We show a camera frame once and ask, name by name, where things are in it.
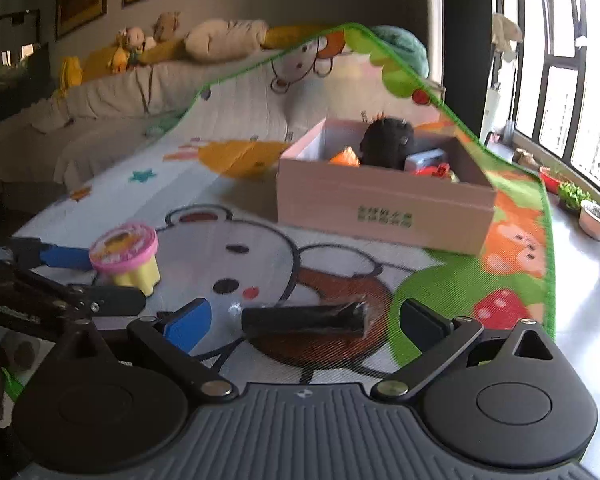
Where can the pink cardboard box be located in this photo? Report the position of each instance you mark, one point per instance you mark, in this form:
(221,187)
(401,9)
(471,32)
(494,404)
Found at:
(380,205)

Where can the orange plastic toy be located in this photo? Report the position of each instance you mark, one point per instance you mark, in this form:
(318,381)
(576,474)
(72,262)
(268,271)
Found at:
(344,157)

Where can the cartoon play mat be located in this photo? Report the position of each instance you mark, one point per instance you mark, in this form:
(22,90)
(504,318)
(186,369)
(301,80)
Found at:
(180,195)

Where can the beige covered sofa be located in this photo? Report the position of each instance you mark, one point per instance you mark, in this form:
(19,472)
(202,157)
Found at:
(105,95)

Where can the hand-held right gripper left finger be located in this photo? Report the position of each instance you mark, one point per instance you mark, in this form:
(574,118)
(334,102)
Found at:
(187,325)

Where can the green leafy herb plant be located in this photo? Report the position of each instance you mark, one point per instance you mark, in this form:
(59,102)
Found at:
(571,195)

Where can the red plastic toy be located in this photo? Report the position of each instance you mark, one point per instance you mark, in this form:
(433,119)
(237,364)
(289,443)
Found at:
(432,171)

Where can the black plush toy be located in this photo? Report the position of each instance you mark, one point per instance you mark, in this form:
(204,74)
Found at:
(385,142)

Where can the green plush cushion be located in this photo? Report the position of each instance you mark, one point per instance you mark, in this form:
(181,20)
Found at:
(405,47)

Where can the black bar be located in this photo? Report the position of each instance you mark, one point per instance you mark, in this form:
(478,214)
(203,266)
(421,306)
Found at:
(305,320)

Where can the hanging cream cloth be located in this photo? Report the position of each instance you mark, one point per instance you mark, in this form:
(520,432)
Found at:
(507,35)

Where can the white and blue block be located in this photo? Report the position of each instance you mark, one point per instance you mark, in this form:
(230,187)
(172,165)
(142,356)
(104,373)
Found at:
(422,160)

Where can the black framed window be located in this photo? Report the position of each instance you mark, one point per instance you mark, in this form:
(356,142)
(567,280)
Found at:
(562,60)

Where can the short yellow cushion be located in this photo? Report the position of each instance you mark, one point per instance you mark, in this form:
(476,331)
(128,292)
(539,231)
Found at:
(290,35)

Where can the long yellow cushion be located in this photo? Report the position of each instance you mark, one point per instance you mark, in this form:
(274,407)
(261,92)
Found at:
(97,62)

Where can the pink lidded yellow toy cup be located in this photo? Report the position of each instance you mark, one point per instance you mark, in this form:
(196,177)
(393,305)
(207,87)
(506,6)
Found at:
(125,245)

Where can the white floor appliance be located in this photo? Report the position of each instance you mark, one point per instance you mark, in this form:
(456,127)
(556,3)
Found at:
(491,110)

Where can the yellow plush toy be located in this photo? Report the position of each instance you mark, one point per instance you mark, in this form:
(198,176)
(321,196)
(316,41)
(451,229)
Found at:
(69,75)

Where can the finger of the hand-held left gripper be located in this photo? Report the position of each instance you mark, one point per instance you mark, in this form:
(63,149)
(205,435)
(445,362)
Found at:
(62,256)
(117,301)

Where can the brown plush animal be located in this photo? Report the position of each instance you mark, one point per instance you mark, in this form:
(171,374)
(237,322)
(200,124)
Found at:
(166,27)

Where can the red flower pot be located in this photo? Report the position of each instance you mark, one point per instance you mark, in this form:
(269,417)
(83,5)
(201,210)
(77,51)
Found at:
(550,180)

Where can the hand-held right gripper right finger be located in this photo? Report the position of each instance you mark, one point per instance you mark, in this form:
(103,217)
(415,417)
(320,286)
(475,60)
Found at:
(422,327)

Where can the plush doll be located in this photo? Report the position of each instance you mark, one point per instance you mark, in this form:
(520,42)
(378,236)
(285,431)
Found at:
(127,47)

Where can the pink and white bowl pot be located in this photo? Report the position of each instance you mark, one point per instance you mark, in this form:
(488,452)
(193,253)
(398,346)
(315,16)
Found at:
(597,222)

